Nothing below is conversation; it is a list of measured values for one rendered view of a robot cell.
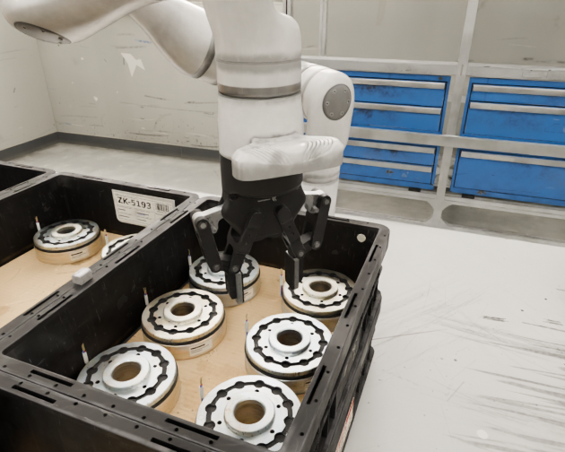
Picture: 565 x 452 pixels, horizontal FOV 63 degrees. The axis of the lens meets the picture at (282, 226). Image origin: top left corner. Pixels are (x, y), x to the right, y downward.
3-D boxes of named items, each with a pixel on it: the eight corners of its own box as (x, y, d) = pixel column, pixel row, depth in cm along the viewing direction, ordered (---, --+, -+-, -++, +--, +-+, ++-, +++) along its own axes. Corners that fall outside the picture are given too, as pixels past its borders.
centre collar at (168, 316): (177, 297, 60) (177, 293, 60) (210, 305, 59) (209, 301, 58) (154, 319, 56) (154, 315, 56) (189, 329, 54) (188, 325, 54)
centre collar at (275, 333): (277, 323, 55) (277, 318, 55) (316, 333, 54) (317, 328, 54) (261, 349, 51) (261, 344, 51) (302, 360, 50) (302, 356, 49)
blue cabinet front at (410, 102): (299, 172, 257) (301, 67, 231) (432, 189, 235) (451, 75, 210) (298, 174, 254) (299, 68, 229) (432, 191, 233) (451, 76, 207)
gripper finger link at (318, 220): (324, 195, 44) (305, 249, 46) (339, 197, 45) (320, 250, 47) (310, 186, 46) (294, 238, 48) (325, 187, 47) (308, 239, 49)
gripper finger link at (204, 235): (198, 205, 42) (222, 253, 46) (181, 214, 42) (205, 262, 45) (206, 217, 40) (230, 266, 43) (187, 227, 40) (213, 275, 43)
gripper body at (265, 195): (287, 126, 45) (287, 212, 49) (203, 136, 42) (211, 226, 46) (323, 147, 39) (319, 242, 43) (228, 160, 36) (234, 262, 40)
